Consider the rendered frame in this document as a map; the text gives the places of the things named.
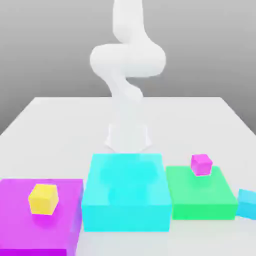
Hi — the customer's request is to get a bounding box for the small magenta cube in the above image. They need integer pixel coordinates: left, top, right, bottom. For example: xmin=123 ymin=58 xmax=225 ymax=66
xmin=190 ymin=153 xmax=213 ymax=177

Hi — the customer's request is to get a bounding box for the small yellow cube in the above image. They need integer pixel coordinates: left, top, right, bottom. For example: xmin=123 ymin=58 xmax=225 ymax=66
xmin=27 ymin=183 xmax=60 ymax=216

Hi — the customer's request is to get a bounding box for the small blue cube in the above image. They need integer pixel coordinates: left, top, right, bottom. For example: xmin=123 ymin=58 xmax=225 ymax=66
xmin=235 ymin=188 xmax=256 ymax=221

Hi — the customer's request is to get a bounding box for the large cyan box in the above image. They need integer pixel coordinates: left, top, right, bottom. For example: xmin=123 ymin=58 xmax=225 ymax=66
xmin=81 ymin=152 xmax=173 ymax=233

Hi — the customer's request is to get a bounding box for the large green box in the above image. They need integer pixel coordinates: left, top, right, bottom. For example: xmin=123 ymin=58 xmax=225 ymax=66
xmin=165 ymin=165 xmax=239 ymax=221

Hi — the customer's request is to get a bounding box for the large magenta box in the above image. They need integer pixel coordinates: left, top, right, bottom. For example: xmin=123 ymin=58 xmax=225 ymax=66
xmin=0 ymin=178 xmax=84 ymax=256

